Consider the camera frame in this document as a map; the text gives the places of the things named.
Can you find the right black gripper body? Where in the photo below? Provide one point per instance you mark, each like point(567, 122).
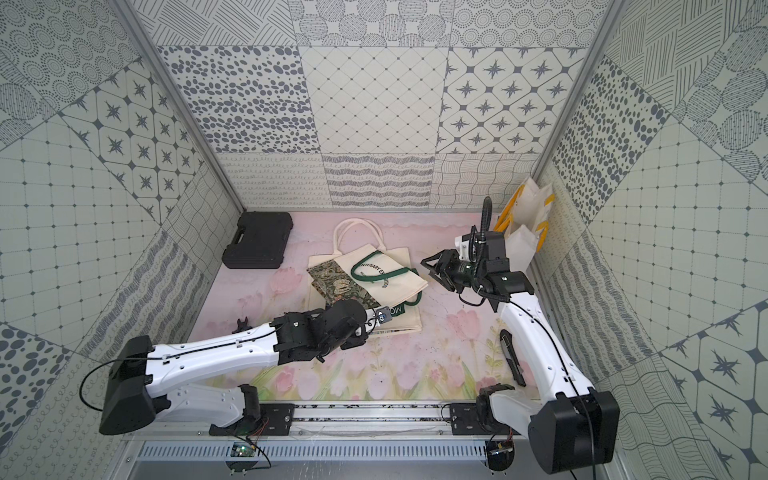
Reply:
point(468, 274)

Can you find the right small circuit board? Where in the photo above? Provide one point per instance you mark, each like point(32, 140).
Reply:
point(499, 454)

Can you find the starry night canvas tote bag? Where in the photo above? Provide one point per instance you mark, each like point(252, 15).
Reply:
point(408, 323)

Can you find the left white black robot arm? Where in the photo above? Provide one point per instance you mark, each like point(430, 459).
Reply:
point(150, 382)

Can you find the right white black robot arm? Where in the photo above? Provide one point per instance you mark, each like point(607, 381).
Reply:
point(541, 367)

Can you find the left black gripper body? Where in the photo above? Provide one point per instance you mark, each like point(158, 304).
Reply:
point(355, 327)

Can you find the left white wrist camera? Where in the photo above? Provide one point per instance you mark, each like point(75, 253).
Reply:
point(381, 315)

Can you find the left small circuit board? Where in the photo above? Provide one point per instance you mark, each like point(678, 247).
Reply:
point(243, 452)

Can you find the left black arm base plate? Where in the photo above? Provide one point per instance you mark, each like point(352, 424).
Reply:
point(275, 420)

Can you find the yellow handled illustrated tote bag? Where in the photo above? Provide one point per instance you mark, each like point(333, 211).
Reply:
point(524, 223)

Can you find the blue handled pliers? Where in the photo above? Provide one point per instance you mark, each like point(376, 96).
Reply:
point(242, 325)

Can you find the aluminium rail frame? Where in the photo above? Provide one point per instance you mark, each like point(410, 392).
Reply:
point(372, 414)

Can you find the black plastic tool case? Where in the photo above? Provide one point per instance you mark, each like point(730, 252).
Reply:
point(259, 242)

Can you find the small circuit board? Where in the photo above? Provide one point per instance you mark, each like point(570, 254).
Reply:
point(243, 452)
point(499, 454)

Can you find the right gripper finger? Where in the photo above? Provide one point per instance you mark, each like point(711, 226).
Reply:
point(441, 260)
point(451, 280)

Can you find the green handled floral tote bag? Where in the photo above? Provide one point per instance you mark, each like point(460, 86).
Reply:
point(372, 277)

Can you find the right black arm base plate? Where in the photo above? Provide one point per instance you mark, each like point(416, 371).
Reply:
point(467, 419)

